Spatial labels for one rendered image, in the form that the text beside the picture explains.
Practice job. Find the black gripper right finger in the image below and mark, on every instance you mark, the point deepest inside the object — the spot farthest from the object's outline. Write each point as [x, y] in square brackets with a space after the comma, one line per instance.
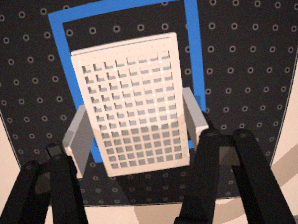
[262, 198]

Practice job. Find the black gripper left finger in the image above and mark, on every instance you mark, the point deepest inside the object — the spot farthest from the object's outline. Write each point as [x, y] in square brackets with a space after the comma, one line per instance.
[53, 180]

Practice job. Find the blue tape outline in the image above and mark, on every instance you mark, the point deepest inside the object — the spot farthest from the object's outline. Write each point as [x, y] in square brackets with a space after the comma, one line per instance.
[57, 18]

